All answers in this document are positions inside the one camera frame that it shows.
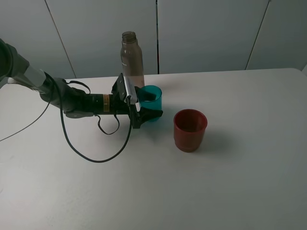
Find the red plastic cup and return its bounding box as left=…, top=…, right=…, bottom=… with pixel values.
left=173, top=109, right=208, bottom=152

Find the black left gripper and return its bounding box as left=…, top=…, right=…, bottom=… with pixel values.
left=111, top=73, right=163, bottom=129

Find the thin black cable loop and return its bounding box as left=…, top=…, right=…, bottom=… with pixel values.
left=95, top=112, right=120, bottom=135

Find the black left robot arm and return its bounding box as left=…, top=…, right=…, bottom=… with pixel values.
left=0, top=41, right=163, bottom=128

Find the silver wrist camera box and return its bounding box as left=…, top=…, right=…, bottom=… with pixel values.
left=123, top=76, right=138, bottom=105

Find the teal translucent plastic cup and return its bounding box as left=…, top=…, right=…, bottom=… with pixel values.
left=138, top=85, right=162, bottom=110

